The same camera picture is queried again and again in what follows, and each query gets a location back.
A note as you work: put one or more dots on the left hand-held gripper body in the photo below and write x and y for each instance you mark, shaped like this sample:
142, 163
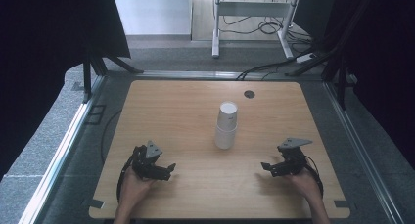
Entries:
147, 163

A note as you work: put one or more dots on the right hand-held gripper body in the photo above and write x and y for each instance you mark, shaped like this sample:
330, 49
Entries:
293, 160

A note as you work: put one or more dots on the person's right hand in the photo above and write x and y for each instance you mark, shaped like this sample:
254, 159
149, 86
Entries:
305, 185

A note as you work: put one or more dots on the person's left hand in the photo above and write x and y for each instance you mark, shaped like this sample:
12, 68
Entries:
135, 188

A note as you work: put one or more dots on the dark round table grommet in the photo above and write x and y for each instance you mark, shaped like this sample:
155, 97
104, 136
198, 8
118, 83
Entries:
249, 94

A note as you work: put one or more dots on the white power strip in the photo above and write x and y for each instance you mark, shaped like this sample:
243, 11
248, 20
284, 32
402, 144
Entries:
305, 57

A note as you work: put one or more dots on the black tripod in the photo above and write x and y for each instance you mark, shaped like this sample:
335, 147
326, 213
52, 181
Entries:
94, 66

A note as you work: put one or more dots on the black slanted stand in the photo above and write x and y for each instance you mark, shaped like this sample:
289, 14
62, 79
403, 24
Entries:
329, 51

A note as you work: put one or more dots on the black curtain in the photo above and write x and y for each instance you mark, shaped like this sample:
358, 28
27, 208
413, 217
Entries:
388, 54
49, 54

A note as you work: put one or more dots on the white metal stand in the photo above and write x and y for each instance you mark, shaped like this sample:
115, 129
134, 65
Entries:
251, 8

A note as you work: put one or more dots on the aluminium rail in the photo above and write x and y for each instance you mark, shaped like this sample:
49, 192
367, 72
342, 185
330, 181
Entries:
362, 152
62, 152
195, 75

